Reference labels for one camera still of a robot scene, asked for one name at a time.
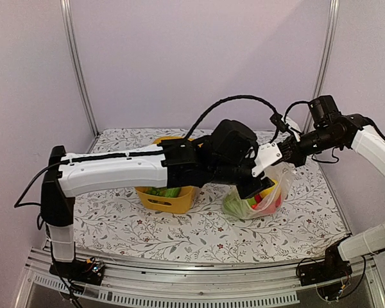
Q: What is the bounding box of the green toy pear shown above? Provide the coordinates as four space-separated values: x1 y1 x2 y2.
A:
246 197 258 208

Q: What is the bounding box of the green toy apple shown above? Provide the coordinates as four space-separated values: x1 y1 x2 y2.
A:
223 191 248 219

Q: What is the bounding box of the yellow toy lemon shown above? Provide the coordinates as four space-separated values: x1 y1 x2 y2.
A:
260 180 278 198

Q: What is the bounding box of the clear zip top bag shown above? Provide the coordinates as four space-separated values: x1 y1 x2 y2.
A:
222 163 296 220

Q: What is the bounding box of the red toy chili pepper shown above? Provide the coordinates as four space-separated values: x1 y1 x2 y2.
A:
254 192 282 215

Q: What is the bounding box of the green toy grape bunch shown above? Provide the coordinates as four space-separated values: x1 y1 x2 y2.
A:
145 187 166 196

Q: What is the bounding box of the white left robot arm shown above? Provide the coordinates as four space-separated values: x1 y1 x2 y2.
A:
40 119 282 278

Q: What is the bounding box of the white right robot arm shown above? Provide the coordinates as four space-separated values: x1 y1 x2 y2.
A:
278 95 385 280

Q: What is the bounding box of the yellow plastic basket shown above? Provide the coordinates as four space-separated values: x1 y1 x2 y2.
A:
133 136 200 215

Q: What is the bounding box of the green toy cucumber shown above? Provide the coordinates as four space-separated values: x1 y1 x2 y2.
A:
164 187 181 198

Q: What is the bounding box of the floral tablecloth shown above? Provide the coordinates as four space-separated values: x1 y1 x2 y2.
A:
49 128 349 264

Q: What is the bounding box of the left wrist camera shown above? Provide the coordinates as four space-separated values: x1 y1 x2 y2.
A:
252 142 282 177

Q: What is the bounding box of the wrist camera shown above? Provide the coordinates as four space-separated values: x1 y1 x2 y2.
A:
252 142 282 177
269 113 302 143

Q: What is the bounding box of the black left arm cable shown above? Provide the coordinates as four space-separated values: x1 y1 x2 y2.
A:
182 94 285 145

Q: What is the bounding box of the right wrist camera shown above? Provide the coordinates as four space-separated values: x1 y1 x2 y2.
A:
269 113 302 143

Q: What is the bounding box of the right aluminium frame post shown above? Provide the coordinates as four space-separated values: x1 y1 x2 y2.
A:
307 0 341 100

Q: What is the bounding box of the aluminium frame post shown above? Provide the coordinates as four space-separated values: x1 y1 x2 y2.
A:
60 0 99 137
307 0 341 100

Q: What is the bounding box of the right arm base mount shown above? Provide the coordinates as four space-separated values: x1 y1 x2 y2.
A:
296 241 352 301

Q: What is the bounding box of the front aluminium rail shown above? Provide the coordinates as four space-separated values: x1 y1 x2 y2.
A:
14 248 385 308

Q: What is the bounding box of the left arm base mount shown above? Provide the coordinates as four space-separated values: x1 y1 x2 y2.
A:
49 257 105 286

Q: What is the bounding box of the left aluminium frame post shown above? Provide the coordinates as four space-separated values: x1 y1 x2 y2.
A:
60 0 99 137

